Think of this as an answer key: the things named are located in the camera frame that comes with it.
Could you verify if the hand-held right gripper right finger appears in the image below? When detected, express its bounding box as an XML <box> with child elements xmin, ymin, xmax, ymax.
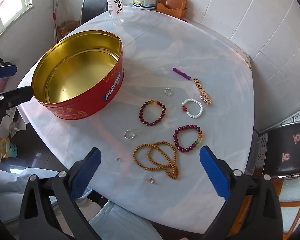
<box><xmin>199</xmin><ymin>145</ymin><xmax>283</xmax><ymax>240</ymax></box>

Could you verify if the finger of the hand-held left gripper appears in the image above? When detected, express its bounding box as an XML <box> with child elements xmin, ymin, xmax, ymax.
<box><xmin>0</xmin><ymin>85</ymin><xmax>34</xmax><ymax>137</ymax></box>
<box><xmin>0</xmin><ymin>64</ymin><xmax>17</xmax><ymax>80</ymax></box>

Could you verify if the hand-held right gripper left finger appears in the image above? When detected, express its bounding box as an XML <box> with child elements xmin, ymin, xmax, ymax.
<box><xmin>19</xmin><ymin>147</ymin><xmax>102</xmax><ymax>240</ymax></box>

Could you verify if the wooden bead necklace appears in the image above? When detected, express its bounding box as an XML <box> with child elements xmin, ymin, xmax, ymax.
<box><xmin>132</xmin><ymin>141</ymin><xmax>180</xmax><ymax>180</ymax></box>

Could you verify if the dark red bead bracelet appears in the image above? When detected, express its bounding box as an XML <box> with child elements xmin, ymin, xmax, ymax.
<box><xmin>139</xmin><ymin>100</ymin><xmax>167</xmax><ymax>127</ymax></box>
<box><xmin>173</xmin><ymin>124</ymin><xmax>206</xmax><ymax>154</ymax></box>

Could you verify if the white bead bracelet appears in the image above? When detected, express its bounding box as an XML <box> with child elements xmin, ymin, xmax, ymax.
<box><xmin>181</xmin><ymin>99</ymin><xmax>204</xmax><ymax>118</ymax></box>

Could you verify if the gold wristwatch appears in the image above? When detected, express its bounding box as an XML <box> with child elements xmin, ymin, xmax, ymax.
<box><xmin>193</xmin><ymin>78</ymin><xmax>212</xmax><ymax>106</ymax></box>

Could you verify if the red round tin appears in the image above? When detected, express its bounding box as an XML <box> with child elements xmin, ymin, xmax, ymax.
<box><xmin>31</xmin><ymin>30</ymin><xmax>124</xmax><ymax>121</ymax></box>

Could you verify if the purple tube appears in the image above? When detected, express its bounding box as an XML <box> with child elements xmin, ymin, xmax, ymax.
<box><xmin>173</xmin><ymin>67</ymin><xmax>193</xmax><ymax>81</ymax></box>

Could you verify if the yellow cup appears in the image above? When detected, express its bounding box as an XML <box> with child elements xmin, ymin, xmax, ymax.
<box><xmin>0</xmin><ymin>137</ymin><xmax>10</xmax><ymax>162</ymax></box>

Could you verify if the window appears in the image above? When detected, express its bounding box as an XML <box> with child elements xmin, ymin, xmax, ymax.
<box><xmin>0</xmin><ymin>0</ymin><xmax>33</xmax><ymax>48</ymax></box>

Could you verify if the cardboard box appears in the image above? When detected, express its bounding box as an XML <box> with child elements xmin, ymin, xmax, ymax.
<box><xmin>55</xmin><ymin>20</ymin><xmax>80</xmax><ymax>39</ymax></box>

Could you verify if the black chair with round logos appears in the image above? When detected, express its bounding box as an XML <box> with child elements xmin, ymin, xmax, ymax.
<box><xmin>252</xmin><ymin>120</ymin><xmax>300</xmax><ymax>180</ymax></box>

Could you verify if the wooden door with frosted glass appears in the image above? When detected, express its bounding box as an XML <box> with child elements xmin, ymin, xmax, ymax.
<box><xmin>277</xmin><ymin>155</ymin><xmax>300</xmax><ymax>230</ymax></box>

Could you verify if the red white striped stick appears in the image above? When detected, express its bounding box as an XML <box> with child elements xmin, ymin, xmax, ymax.
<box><xmin>52</xmin><ymin>0</ymin><xmax>60</xmax><ymax>40</ymax></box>

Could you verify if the clear plastic water bottle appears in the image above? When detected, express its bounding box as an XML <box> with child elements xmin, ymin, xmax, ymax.
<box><xmin>107</xmin><ymin>0</ymin><xmax>124</xmax><ymax>25</ymax></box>

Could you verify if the white tablecloth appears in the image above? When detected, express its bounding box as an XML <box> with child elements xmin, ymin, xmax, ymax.
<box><xmin>16</xmin><ymin>5</ymin><xmax>255</xmax><ymax>230</ymax></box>

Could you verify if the orange plastic holder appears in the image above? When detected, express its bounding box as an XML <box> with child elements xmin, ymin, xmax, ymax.
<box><xmin>156</xmin><ymin>0</ymin><xmax>188</xmax><ymax>19</ymax></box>

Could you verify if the black chair with metal frame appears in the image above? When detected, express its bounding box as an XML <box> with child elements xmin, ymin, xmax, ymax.
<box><xmin>80</xmin><ymin>0</ymin><xmax>109</xmax><ymax>25</ymax></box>

